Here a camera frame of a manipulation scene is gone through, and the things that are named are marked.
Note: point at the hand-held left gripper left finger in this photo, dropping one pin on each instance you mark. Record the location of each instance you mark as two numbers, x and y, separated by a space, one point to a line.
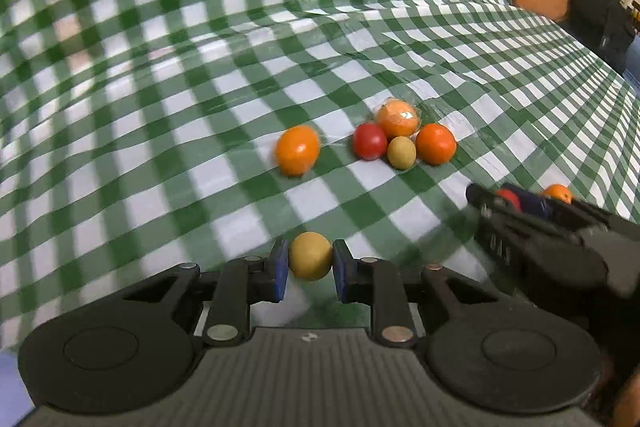
280 272

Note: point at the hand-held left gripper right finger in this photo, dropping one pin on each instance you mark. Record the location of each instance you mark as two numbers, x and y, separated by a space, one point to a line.
341 272

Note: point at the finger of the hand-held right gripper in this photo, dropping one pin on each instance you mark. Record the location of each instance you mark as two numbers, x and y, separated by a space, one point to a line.
532 204
492 209

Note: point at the small red tomato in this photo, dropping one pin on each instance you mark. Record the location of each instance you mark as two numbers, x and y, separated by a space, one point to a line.
509 198

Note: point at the yellow round fruit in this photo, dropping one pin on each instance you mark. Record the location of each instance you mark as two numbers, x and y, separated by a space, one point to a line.
310 255

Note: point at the orange tangerine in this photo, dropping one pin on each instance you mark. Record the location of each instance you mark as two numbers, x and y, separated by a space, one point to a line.
557 193
436 143
297 150

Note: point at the olive green round fruit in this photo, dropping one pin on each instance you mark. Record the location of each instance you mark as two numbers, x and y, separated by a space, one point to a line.
401 152

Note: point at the large red tomato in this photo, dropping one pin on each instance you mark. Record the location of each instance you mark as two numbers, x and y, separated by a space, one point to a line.
370 141

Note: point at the person's right forearm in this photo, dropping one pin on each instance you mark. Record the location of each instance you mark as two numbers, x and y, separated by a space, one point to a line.
626 397

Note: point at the tangerine in plastic wrap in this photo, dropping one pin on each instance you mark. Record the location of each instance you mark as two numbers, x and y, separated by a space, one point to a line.
397 118

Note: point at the black bag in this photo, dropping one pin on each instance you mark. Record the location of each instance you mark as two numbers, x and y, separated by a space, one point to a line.
597 7

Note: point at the green checked cloth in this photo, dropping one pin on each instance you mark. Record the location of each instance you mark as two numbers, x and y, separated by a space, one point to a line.
250 57

